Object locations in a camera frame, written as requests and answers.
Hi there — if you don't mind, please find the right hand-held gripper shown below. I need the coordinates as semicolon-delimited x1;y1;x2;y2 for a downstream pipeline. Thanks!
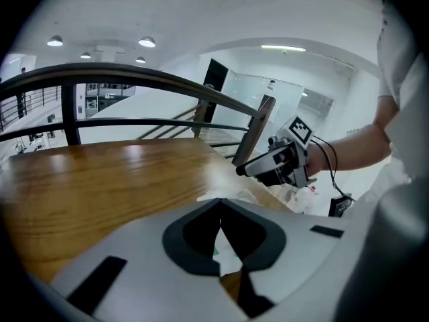
236;114;318;189

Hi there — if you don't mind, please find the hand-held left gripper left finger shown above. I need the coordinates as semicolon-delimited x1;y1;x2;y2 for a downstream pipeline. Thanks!
50;198;249;322

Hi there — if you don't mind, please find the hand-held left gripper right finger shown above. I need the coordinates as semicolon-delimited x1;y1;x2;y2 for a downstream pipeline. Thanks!
219;198;352;307

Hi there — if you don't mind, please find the white wet wipes packet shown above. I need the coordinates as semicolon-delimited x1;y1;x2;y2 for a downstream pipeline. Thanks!
196;179;261;276

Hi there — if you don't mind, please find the person's right forearm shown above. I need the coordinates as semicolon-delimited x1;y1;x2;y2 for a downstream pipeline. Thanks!
306;95;402;177

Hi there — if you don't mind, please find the black pocket device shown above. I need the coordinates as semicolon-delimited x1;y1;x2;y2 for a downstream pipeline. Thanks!
328;195;356;218

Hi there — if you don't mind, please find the glass partition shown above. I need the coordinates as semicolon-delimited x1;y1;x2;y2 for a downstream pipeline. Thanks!
223;72;336;137

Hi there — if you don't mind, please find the wooden table with hairpin legs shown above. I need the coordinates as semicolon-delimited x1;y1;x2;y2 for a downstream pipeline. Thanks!
0;136;294;283

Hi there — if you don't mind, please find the black door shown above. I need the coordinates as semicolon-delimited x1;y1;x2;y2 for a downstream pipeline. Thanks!
202;58;229;123

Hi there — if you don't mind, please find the ceiling strip light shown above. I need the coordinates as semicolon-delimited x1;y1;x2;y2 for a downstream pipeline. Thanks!
260;44;307;52

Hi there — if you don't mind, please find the distant glass window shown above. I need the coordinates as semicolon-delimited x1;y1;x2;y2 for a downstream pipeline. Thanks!
84;82;137;119

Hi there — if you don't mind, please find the person's t-shirt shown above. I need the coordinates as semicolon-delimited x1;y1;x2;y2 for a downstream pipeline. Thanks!
348;0;429;221

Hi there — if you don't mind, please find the black metal railing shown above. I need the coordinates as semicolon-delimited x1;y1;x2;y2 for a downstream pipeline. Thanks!
0;62;267;147

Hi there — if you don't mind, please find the brown wooden newel post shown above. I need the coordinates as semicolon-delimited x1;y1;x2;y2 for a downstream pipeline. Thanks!
232;94;278;167

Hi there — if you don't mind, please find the black wrist cord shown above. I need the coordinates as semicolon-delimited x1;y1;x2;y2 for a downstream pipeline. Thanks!
310;135;356;203

